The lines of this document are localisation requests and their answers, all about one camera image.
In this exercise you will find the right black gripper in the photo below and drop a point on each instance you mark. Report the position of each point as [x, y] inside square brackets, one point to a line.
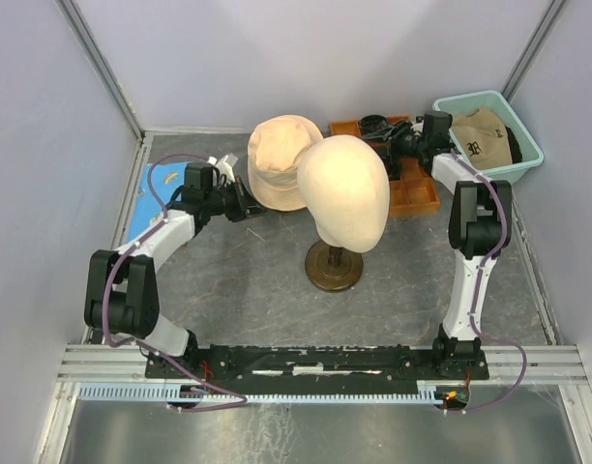
[396, 132]

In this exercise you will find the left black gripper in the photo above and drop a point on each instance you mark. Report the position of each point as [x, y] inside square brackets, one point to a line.
[252, 206]

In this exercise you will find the beige mannequin head stand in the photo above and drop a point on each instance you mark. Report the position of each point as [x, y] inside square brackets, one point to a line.
[345, 187]

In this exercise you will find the wooden compartment tray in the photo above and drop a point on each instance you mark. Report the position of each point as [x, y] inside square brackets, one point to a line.
[415, 192]

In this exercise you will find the beige bucket hat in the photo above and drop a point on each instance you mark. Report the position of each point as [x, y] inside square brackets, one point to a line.
[275, 149]

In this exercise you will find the tan baseball cap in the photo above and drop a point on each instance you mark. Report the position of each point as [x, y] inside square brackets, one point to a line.
[483, 138]

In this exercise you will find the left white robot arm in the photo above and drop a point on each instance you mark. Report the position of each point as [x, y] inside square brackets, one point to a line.
[122, 297]

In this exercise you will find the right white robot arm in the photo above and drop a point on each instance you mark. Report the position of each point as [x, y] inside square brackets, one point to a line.
[479, 224]

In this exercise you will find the rolled black belt top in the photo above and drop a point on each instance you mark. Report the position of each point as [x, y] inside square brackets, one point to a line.
[373, 123]

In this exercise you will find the rolled black belt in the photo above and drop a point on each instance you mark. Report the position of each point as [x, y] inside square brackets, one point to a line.
[391, 162]
[373, 123]

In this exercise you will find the rolled black belt middle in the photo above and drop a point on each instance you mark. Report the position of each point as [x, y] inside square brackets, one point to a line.
[391, 162]

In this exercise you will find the black baseball cap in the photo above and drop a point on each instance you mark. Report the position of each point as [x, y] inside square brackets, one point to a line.
[514, 147]

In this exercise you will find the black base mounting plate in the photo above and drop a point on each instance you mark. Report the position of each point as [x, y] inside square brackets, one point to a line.
[381, 369]

